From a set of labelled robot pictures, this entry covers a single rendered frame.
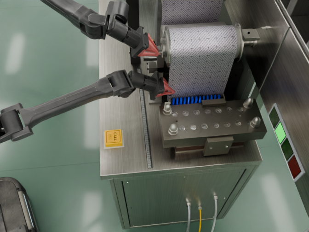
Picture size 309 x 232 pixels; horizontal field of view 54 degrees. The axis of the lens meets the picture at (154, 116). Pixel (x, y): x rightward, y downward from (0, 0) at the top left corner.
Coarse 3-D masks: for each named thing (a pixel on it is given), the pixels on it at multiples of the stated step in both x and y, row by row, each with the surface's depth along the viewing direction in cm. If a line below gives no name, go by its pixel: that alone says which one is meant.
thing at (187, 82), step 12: (180, 72) 114; (192, 72) 114; (204, 72) 115; (216, 72) 116; (228, 72) 117; (168, 84) 119; (180, 84) 119; (192, 84) 120; (204, 84) 121; (216, 84) 122; (168, 96) 125; (180, 96) 126
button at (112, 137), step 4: (108, 132) 128; (112, 132) 128; (116, 132) 128; (120, 132) 128; (108, 136) 127; (112, 136) 127; (116, 136) 127; (120, 136) 127; (108, 140) 126; (112, 140) 126; (116, 140) 126; (120, 140) 126; (108, 144) 125; (112, 144) 125; (116, 144) 125; (120, 144) 126
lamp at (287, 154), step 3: (285, 141) 95; (285, 144) 96; (288, 144) 94; (282, 147) 97; (285, 147) 96; (288, 147) 94; (285, 150) 96; (288, 150) 94; (291, 150) 92; (285, 153) 96; (288, 153) 94; (291, 153) 92; (285, 156) 96; (288, 156) 94
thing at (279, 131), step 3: (279, 126) 98; (276, 129) 101; (279, 129) 99; (282, 129) 97; (276, 132) 101; (279, 132) 99; (282, 132) 97; (279, 135) 99; (282, 135) 97; (285, 135) 95; (279, 138) 99; (282, 138) 97; (279, 141) 99
